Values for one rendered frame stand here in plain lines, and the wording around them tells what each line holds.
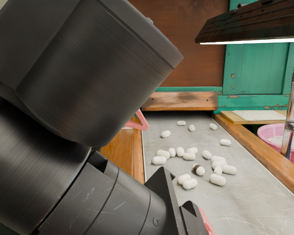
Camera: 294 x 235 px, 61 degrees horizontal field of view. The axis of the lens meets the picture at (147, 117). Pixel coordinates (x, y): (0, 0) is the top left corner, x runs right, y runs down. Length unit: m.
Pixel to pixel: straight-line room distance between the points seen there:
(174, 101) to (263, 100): 0.38
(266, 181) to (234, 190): 0.09
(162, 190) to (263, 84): 0.99
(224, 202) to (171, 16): 0.71
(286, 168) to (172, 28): 0.63
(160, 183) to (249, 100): 0.95
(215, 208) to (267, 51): 0.76
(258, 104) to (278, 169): 0.53
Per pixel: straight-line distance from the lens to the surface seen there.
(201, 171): 0.60
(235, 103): 1.09
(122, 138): 0.76
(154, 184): 0.19
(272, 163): 0.67
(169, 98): 0.97
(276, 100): 1.17
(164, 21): 1.01
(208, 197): 0.54
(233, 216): 0.50
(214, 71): 1.06
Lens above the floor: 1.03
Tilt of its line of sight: 16 degrees down
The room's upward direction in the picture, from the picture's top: straight up
